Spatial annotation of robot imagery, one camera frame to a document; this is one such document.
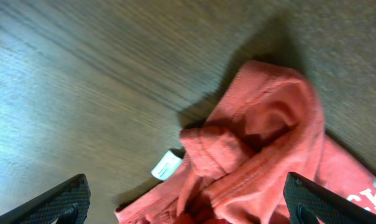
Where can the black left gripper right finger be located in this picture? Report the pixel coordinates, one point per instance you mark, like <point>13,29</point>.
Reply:
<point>310,203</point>

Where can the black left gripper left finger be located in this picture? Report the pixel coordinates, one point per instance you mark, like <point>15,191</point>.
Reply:
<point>68,202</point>

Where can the orange t-shirt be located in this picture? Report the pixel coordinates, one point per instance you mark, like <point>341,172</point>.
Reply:
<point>269,123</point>

